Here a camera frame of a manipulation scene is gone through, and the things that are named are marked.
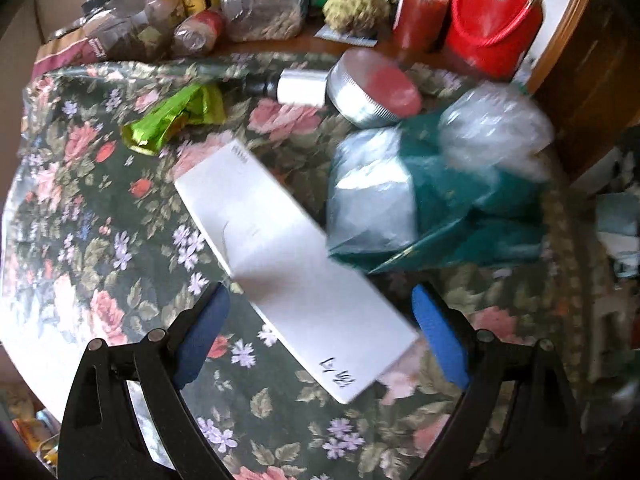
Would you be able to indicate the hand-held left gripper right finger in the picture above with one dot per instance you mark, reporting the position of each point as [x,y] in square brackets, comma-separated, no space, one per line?
[442,335]

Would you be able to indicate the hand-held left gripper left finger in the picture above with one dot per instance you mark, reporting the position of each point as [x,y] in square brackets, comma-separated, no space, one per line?
[200,332]

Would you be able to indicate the white paper box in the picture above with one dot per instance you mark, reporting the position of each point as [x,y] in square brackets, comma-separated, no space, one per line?
[290,260]

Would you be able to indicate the teal and clear plastic bag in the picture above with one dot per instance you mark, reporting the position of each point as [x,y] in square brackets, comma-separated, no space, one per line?
[450,200]

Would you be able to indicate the green foil wrapper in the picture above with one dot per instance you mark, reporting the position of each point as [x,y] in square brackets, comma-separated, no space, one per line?
[170,117]

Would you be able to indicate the round tin red lid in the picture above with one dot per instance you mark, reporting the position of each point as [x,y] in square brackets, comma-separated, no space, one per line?
[380,90]

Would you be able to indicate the black silver flashlight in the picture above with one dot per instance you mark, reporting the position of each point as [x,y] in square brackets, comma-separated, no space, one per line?
[295,85]

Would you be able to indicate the floral tablecloth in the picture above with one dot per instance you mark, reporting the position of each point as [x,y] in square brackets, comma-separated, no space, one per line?
[100,185]

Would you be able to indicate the small brown jar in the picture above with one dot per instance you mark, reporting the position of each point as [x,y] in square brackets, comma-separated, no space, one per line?
[197,32]

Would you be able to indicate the maroon striped bag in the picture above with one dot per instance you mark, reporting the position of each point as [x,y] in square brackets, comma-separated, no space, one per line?
[65,50]

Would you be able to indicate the black lid glass jar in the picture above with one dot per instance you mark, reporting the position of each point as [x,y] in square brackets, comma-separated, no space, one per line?
[125,20]

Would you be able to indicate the red thermos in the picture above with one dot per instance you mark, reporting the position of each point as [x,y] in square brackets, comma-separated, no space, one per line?
[492,15]

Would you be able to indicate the red sauce bottle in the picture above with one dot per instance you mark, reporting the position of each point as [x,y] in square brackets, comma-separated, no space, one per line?
[425,7]

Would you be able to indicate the gold lid glass jar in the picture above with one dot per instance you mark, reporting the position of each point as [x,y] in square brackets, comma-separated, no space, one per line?
[265,5]

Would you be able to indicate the yellow-green bumpy fruit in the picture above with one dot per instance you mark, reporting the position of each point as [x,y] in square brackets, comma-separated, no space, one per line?
[355,10]

